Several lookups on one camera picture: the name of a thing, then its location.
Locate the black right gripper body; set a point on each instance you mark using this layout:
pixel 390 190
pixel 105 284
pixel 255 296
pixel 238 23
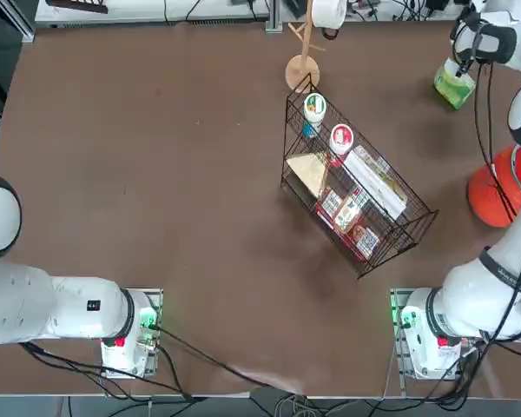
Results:
pixel 470 58

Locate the white tissue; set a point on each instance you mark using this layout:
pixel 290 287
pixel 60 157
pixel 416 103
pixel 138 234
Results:
pixel 450 67

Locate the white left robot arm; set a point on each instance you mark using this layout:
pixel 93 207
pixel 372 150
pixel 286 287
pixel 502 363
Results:
pixel 69 308

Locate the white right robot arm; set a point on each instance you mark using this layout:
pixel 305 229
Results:
pixel 469 299

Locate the green tissue pack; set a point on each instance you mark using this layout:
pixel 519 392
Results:
pixel 453 93

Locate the orange bin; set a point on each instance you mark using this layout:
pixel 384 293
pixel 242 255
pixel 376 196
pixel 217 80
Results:
pixel 490 200

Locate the red-lid white jar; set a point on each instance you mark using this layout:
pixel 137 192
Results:
pixel 342 138

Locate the long white yellow box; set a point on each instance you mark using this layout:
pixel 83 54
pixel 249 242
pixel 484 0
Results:
pixel 373 182

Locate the white paper towel roll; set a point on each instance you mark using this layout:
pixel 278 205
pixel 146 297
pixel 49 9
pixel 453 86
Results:
pixel 330 13

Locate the green-lid white jar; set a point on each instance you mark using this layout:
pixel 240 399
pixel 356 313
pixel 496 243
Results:
pixel 314 106

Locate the wooden roll holder stand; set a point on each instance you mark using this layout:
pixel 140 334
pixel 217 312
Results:
pixel 301 74

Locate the teal snack box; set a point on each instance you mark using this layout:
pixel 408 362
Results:
pixel 309 129

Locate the wrapped triangle sandwich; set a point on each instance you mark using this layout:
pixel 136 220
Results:
pixel 308 171

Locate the orange snack box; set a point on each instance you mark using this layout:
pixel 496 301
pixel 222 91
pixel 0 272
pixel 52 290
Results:
pixel 346 215

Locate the red patterned snack box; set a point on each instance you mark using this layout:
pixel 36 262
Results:
pixel 364 241

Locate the white bench top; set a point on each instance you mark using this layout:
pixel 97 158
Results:
pixel 134 11

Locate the dark brown wooden rack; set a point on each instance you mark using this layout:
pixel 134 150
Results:
pixel 76 5

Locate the aluminium profile post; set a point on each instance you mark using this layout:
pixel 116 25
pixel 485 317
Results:
pixel 273 15

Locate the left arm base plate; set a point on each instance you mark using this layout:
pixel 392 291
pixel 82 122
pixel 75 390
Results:
pixel 154 299

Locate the aluminium frame rail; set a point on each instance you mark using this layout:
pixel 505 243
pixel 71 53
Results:
pixel 24 26

